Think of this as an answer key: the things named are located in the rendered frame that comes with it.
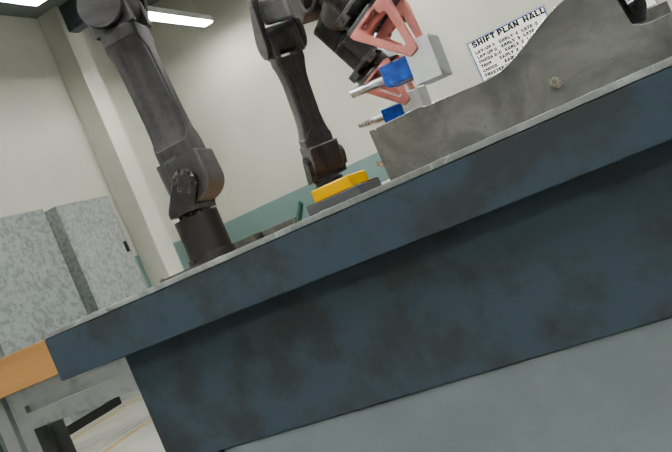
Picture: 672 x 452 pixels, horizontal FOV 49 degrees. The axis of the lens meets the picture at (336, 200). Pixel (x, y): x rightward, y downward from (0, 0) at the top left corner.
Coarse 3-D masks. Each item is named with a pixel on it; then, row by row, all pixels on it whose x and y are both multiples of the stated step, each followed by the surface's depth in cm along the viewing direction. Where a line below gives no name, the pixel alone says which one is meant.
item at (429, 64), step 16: (432, 48) 91; (400, 64) 94; (416, 64) 92; (432, 64) 92; (448, 64) 95; (384, 80) 95; (400, 80) 94; (416, 80) 93; (432, 80) 94; (352, 96) 99
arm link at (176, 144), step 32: (128, 0) 102; (96, 32) 101; (128, 32) 100; (128, 64) 101; (160, 64) 103; (160, 96) 101; (160, 128) 101; (192, 128) 103; (160, 160) 100; (192, 160) 100
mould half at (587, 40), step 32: (576, 0) 96; (608, 0) 94; (544, 32) 98; (576, 32) 96; (608, 32) 95; (640, 32) 93; (512, 64) 100; (544, 64) 99; (576, 64) 97; (608, 64) 95; (640, 64) 94; (448, 96) 104; (480, 96) 103; (512, 96) 101; (544, 96) 99; (576, 96) 98; (384, 128) 109; (416, 128) 107; (448, 128) 105; (480, 128) 103; (384, 160) 110; (416, 160) 108
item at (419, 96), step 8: (416, 88) 123; (424, 88) 126; (400, 96) 124; (416, 96) 123; (424, 96) 125; (400, 104) 125; (408, 104) 124; (416, 104) 123; (424, 104) 123; (384, 112) 126; (392, 112) 125; (400, 112) 125; (368, 120) 129; (376, 120) 129; (384, 120) 126
